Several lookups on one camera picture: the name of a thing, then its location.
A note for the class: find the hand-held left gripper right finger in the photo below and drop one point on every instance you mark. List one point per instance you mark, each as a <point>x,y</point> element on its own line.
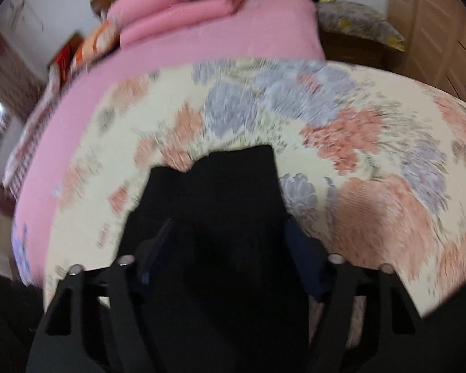
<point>308,264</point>

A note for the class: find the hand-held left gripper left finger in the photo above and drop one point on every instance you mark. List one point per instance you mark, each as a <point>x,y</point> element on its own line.
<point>146,270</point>

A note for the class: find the black pants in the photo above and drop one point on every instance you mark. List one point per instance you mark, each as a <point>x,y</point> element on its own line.
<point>225,202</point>

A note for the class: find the floral blanket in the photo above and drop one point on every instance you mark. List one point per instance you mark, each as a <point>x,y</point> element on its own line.
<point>372,163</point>

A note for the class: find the checkered cloth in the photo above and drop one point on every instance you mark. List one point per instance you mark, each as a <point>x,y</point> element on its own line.
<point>27,143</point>

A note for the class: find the wooden nightstand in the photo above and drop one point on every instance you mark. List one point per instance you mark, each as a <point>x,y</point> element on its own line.
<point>349,50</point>

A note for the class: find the red patterned box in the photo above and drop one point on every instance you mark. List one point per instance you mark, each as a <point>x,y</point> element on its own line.
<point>62,56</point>

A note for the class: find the orange patterned pillow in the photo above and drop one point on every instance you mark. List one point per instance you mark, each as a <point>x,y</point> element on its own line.
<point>97,42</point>

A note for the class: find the brown patterned curtain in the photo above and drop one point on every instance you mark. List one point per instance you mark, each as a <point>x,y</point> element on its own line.
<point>7,70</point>

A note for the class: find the pink bedsheet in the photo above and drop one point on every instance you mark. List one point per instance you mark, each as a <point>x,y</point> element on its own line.
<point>217,35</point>

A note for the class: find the pink folded quilt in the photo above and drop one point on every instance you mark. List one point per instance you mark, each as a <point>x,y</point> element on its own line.
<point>159,4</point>

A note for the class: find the wooden wardrobe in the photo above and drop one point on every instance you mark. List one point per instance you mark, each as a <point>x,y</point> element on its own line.
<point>431,27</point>

